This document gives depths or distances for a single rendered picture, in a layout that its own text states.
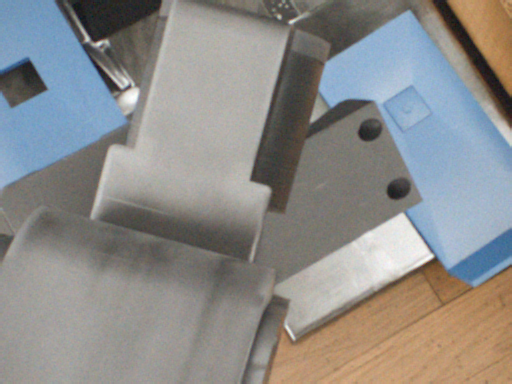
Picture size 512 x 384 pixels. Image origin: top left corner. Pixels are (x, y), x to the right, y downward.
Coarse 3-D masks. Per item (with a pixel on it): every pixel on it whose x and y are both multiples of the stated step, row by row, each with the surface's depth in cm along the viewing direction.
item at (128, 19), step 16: (80, 0) 68; (96, 0) 68; (112, 0) 70; (128, 0) 71; (144, 0) 72; (160, 0) 73; (80, 16) 72; (96, 16) 70; (112, 16) 71; (128, 16) 72; (144, 16) 74; (96, 32) 72; (112, 32) 73
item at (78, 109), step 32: (0, 0) 64; (32, 0) 64; (0, 32) 64; (32, 32) 64; (64, 32) 64; (0, 64) 63; (64, 64) 63; (0, 96) 63; (64, 96) 63; (96, 96) 63; (0, 128) 62; (32, 128) 62; (64, 128) 62; (96, 128) 62; (0, 160) 61; (32, 160) 61
